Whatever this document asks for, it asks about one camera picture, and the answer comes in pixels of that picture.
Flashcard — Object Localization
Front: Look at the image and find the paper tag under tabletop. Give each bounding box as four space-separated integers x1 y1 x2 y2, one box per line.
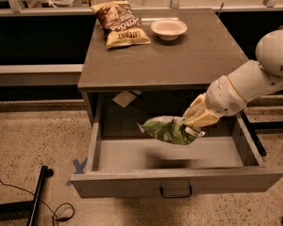
112 90 142 107

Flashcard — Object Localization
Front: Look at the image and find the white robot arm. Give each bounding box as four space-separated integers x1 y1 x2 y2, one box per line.
183 29 283 127

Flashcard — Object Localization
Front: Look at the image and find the black floor cable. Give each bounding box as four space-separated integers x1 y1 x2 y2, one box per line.
0 169 76 226

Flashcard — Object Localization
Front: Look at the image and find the green jalapeno chip bag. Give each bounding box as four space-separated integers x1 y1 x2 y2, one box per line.
138 116 205 145

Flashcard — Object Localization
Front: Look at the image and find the black drawer handle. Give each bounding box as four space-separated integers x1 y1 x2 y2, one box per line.
159 184 193 199

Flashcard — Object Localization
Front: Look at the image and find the blue tape cross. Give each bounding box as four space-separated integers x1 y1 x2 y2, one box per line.
72 158 88 175

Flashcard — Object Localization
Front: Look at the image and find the brown yellow chip bag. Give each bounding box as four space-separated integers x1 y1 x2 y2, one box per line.
91 1 151 48

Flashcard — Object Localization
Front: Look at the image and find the black diagonal leg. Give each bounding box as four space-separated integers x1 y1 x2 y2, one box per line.
241 112 267 156

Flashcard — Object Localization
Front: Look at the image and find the grey drawer cabinet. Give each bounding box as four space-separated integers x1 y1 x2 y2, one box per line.
78 8 248 120

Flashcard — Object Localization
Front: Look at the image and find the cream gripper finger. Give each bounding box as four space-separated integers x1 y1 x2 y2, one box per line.
184 110 219 127
183 93 207 119

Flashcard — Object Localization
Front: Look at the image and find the white bowl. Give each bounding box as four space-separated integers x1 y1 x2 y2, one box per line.
151 19 187 40

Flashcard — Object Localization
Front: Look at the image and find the open grey top drawer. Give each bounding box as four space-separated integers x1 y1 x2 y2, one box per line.
71 91 283 198

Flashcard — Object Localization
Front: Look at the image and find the black stand leg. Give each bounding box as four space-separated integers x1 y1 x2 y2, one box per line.
0 166 54 226

